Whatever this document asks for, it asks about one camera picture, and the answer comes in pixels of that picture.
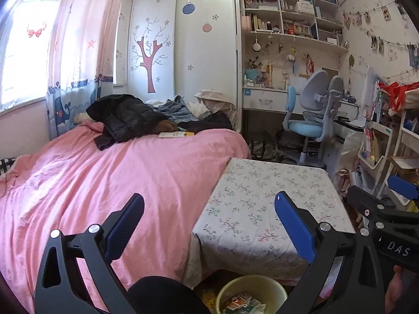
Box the white desk with drawers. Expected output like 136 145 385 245
237 0 349 113

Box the pink curtain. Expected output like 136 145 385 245
46 0 122 138

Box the person's right hand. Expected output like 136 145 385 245
385 266 403 314

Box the beige bag on bed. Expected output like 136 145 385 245
194 89 237 123

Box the red snack bag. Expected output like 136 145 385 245
223 293 253 314

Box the pile of clothes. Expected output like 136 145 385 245
146 96 234 133

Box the floral tablecloth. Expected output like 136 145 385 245
183 158 354 288

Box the blue grey desk chair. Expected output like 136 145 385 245
282 70 344 169

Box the black down jacket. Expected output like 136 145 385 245
87 94 178 151

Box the pink bed duvet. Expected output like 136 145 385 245
1 123 250 312

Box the yellow trash bucket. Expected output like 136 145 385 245
215 275 288 313

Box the white bookshelf rack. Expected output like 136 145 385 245
351 82 418 212

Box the yellow book on bed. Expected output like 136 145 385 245
158 131 195 138

